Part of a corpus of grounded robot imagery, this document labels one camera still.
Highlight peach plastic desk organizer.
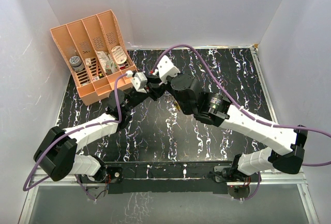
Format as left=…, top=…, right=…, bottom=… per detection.
left=50, top=10, right=136, bottom=105

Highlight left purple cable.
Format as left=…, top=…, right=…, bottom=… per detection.
left=22, top=72, right=130, bottom=192

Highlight grey round tin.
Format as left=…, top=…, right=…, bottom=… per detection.
left=69, top=55, right=84, bottom=72

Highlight white paper packets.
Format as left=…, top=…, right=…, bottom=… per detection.
left=96, top=51, right=118, bottom=75

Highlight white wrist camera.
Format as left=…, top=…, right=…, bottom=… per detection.
left=152, top=55, right=180, bottom=84
left=126, top=70, right=147, bottom=93

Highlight yellow capped key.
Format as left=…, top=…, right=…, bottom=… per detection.
left=174, top=102, right=180, bottom=111

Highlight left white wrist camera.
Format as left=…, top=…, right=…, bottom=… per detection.
left=126, top=70, right=147, bottom=93

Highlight small white card box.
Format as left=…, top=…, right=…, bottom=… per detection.
left=85, top=58, right=94, bottom=67

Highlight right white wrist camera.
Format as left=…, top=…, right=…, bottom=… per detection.
left=152, top=55, right=180, bottom=84

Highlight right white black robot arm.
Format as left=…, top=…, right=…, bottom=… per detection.
left=147, top=72, right=307, bottom=181

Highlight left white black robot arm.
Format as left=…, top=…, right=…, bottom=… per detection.
left=34, top=83, right=166, bottom=182

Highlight white oval packet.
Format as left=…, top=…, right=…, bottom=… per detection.
left=111, top=46, right=127, bottom=65

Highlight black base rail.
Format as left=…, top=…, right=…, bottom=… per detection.
left=106, top=161, right=231, bottom=194

